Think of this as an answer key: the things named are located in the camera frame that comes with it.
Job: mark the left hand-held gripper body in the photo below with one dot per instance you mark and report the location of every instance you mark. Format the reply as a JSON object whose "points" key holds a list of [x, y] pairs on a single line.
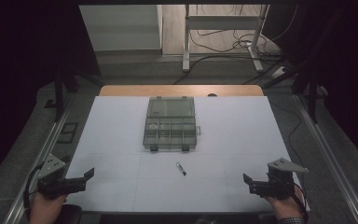
{"points": [[53, 182]]}

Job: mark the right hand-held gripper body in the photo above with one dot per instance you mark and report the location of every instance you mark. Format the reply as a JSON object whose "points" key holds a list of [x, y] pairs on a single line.
{"points": [[276, 183]]}

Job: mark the person's right hand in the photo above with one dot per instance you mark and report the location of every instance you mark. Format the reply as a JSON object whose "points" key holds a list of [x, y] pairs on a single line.
{"points": [[284, 207]]}

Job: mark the person's left hand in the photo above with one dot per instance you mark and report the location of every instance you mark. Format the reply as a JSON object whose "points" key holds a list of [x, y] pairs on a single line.
{"points": [[45, 209]]}

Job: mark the white table cover sheet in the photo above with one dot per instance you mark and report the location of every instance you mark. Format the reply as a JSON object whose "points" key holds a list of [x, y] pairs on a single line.
{"points": [[223, 174]]}

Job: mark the person's right sleeve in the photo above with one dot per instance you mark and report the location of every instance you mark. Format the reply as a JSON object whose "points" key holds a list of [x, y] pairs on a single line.
{"points": [[291, 220]]}

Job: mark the small metal bit black tip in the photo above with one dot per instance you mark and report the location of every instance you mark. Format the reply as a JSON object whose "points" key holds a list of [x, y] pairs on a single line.
{"points": [[181, 169]]}

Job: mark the small metal parts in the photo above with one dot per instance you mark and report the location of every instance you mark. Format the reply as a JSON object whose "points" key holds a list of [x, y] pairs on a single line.
{"points": [[153, 126]]}

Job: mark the black stand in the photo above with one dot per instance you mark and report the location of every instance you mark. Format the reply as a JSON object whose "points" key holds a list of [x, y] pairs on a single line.
{"points": [[306, 81], [62, 90]]}

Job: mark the dark round table grommet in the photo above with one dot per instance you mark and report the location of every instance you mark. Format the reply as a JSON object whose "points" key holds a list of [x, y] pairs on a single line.
{"points": [[212, 95]]}

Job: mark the clear plastic organiser box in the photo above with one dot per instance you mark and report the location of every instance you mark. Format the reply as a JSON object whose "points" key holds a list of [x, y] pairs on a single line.
{"points": [[170, 124]]}

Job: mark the white power strip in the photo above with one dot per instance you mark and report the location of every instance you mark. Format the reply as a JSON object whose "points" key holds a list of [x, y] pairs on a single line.
{"points": [[279, 72]]}

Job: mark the white cabinet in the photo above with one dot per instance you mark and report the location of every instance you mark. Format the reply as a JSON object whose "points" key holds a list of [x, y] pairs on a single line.
{"points": [[121, 28]]}

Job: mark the aluminium rail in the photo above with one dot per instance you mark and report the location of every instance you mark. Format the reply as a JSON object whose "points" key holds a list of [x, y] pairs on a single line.
{"points": [[329, 161], [45, 149]]}

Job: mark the black rectangular frame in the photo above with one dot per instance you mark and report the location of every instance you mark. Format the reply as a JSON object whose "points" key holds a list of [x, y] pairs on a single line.
{"points": [[67, 132]]}

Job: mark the white metal desk frame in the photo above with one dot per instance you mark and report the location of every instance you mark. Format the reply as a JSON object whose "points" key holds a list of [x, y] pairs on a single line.
{"points": [[220, 22]]}

